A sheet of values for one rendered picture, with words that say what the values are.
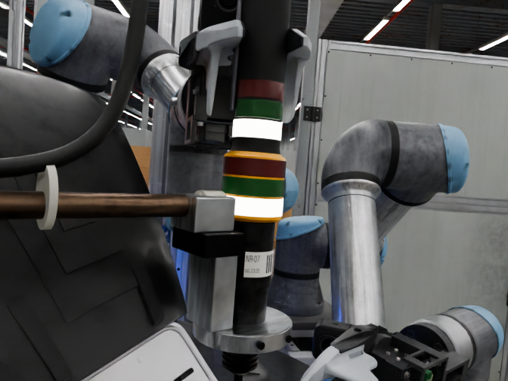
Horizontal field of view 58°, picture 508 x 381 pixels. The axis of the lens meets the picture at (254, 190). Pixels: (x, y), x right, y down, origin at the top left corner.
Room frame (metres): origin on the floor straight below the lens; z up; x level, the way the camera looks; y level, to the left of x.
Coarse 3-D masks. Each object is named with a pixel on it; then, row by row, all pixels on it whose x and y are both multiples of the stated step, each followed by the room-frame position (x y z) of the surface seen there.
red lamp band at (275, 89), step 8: (240, 80) 0.31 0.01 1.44; (248, 80) 0.30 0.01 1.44; (256, 80) 0.30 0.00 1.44; (264, 80) 0.30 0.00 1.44; (240, 88) 0.31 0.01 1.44; (248, 88) 0.30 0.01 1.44; (256, 88) 0.30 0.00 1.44; (264, 88) 0.30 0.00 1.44; (272, 88) 0.30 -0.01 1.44; (280, 88) 0.31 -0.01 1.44; (240, 96) 0.30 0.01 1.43; (248, 96) 0.30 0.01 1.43; (256, 96) 0.30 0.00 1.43; (264, 96) 0.30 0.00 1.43; (272, 96) 0.30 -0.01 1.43; (280, 96) 0.31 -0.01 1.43
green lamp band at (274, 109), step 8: (240, 104) 0.30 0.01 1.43; (248, 104) 0.30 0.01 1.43; (256, 104) 0.30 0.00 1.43; (264, 104) 0.30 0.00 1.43; (272, 104) 0.30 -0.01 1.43; (280, 104) 0.31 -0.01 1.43; (240, 112) 0.30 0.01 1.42; (248, 112) 0.30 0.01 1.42; (256, 112) 0.30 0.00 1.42; (264, 112) 0.30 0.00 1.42; (272, 112) 0.30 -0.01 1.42; (280, 112) 0.31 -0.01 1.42; (280, 120) 0.31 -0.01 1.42
